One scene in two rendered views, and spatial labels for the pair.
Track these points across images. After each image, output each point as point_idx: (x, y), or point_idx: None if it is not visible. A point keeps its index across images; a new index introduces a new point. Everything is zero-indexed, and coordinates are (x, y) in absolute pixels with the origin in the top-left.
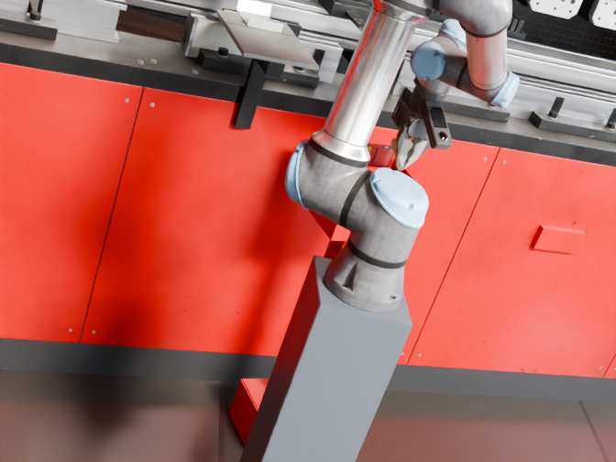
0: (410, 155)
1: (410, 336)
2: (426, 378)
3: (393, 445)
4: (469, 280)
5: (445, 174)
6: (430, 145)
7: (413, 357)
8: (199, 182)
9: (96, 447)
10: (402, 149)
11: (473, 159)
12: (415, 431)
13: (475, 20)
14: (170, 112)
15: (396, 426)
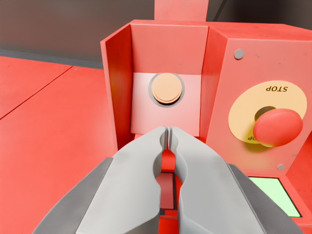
0: (158, 161)
1: (69, 74)
2: (59, 61)
3: (100, 9)
4: (6, 91)
5: (1, 179)
6: (51, 211)
7: (67, 67)
8: (303, 170)
9: (289, 24)
10: (223, 179)
11: None
12: (79, 21)
13: None
14: None
15: (91, 26)
